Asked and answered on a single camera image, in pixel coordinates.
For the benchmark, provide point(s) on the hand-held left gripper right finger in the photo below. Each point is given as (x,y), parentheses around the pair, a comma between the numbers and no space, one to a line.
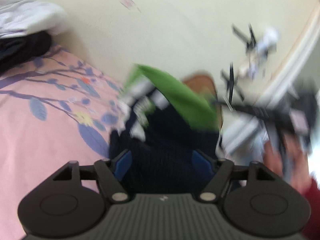
(203,164)

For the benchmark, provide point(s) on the dark cloth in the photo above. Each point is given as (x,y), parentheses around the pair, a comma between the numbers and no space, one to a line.
(22,47)

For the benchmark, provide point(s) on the brown wooden headboard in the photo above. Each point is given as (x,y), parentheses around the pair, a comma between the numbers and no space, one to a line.
(202,82)

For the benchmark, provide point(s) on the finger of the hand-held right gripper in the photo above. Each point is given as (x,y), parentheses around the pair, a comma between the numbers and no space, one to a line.
(255,111)

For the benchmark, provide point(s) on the person's red-sleeved right forearm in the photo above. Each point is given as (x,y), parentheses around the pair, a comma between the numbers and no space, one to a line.
(313,205)

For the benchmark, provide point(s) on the green navy white striped sweater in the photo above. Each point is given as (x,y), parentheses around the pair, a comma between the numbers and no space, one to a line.
(180,97)

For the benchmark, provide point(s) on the person's right hand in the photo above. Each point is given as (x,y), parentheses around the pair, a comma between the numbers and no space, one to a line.
(277,162)

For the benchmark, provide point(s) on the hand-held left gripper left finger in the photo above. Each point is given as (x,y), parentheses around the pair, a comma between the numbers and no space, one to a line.
(122,164)

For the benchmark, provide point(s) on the pink floral bedsheet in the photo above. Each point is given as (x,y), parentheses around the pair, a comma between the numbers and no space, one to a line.
(42,120)

